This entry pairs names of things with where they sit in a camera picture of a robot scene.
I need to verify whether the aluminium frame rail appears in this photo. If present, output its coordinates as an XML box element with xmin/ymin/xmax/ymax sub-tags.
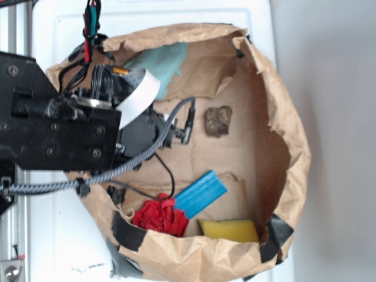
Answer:
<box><xmin>1</xmin><ymin>3</ymin><xmax>32</xmax><ymax>281</ymax></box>

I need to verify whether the teal blue cloth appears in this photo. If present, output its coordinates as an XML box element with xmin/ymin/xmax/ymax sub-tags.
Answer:
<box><xmin>124</xmin><ymin>43</ymin><xmax>188</xmax><ymax>100</ymax></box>

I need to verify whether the blue wooden block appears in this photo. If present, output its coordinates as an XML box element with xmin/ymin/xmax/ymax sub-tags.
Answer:
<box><xmin>174</xmin><ymin>170</ymin><xmax>227</xmax><ymax>219</ymax></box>

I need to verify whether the red artificial flower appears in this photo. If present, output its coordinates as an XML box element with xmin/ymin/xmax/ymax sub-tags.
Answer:
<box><xmin>132</xmin><ymin>193</ymin><xmax>189</xmax><ymax>237</ymax></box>

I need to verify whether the brown rock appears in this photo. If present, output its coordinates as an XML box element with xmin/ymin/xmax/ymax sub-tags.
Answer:
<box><xmin>204</xmin><ymin>106</ymin><xmax>232</xmax><ymax>137</ymax></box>

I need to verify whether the black cable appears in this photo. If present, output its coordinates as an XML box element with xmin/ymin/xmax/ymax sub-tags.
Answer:
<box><xmin>108</xmin><ymin>152</ymin><xmax>176</xmax><ymax>200</ymax></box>

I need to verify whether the yellow sponge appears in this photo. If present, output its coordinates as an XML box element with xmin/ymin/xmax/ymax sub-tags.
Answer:
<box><xmin>199</xmin><ymin>220</ymin><xmax>259</xmax><ymax>243</ymax></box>

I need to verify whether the red and green wire bundle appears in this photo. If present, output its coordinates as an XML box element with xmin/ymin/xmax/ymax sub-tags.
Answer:
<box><xmin>82</xmin><ymin>0</ymin><xmax>102</xmax><ymax>64</ymax></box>

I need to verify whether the white ribbon cable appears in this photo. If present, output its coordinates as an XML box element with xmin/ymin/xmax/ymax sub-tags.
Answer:
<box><xmin>113</xmin><ymin>68</ymin><xmax>161</xmax><ymax>130</ymax></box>

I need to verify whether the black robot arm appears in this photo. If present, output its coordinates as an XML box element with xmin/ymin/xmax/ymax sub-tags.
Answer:
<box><xmin>1</xmin><ymin>53</ymin><xmax>195</xmax><ymax>212</ymax></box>

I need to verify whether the brown paper bag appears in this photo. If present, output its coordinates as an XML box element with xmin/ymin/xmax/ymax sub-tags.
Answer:
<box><xmin>46</xmin><ymin>22</ymin><xmax>311</xmax><ymax>282</ymax></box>

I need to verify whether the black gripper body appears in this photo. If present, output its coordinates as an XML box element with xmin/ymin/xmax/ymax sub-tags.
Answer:
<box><xmin>116</xmin><ymin>106</ymin><xmax>194</xmax><ymax>167</ymax></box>

